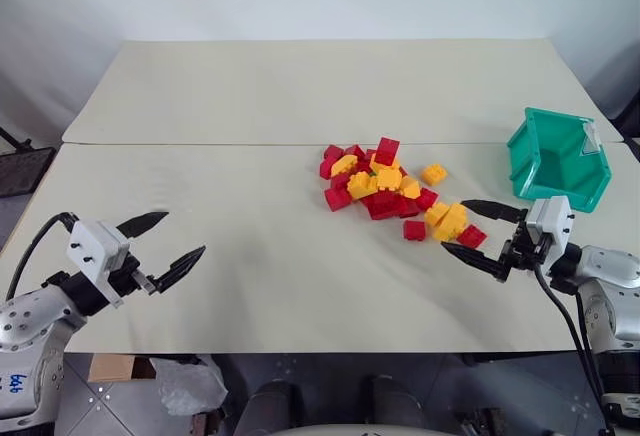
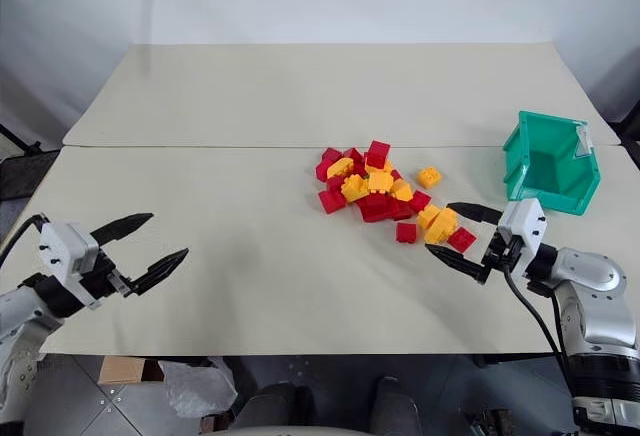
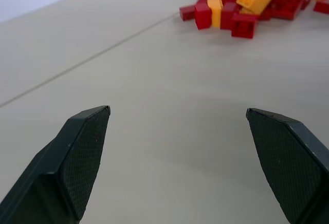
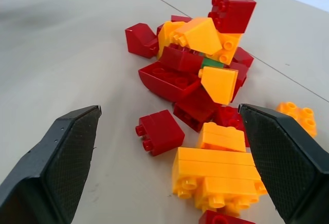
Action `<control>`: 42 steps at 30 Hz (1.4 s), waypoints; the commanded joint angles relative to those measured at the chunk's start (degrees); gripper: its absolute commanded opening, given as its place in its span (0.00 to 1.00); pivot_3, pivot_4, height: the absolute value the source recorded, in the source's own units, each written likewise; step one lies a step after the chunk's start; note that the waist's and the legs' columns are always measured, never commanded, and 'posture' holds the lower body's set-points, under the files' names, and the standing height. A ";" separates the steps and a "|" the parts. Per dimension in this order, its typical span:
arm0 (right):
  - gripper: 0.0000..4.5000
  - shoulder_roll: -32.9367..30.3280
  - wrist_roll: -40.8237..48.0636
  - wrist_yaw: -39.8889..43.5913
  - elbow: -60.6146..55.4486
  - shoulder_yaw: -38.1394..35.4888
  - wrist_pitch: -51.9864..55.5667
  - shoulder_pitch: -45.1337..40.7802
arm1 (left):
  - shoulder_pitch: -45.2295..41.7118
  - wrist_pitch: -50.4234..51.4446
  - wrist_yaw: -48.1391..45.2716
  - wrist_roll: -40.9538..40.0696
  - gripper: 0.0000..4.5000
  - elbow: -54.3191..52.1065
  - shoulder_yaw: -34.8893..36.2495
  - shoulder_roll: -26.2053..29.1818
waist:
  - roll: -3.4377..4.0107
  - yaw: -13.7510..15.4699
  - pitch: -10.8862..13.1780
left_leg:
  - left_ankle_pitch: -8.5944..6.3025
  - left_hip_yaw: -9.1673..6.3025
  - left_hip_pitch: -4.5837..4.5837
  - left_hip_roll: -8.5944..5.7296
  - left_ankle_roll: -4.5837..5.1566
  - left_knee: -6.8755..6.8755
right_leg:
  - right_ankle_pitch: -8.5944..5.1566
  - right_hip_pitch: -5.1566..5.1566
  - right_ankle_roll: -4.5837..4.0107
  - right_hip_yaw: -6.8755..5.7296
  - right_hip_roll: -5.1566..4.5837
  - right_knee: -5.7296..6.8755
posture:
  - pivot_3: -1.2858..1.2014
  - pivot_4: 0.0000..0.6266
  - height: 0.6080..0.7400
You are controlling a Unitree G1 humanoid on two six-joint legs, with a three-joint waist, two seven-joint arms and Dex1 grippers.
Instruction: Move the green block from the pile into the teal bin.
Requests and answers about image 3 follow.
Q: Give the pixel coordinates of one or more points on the dark red studded block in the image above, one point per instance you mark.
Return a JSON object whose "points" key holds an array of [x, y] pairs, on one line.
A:
{"points": [[243, 26]]}

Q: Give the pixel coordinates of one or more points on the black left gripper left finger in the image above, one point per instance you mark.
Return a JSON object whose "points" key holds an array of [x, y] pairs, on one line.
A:
{"points": [[51, 167]]}

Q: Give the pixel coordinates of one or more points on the dark red square block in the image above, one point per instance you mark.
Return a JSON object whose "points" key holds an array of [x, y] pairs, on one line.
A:
{"points": [[203, 16]]}

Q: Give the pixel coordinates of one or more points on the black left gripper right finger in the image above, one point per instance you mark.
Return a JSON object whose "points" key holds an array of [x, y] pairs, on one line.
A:
{"points": [[290, 167]]}

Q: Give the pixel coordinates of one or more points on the narrow orange block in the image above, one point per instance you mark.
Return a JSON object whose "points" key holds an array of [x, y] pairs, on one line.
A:
{"points": [[216, 10]]}

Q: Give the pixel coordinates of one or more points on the small dark red block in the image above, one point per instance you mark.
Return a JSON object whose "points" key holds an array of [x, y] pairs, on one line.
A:
{"points": [[187, 12]]}

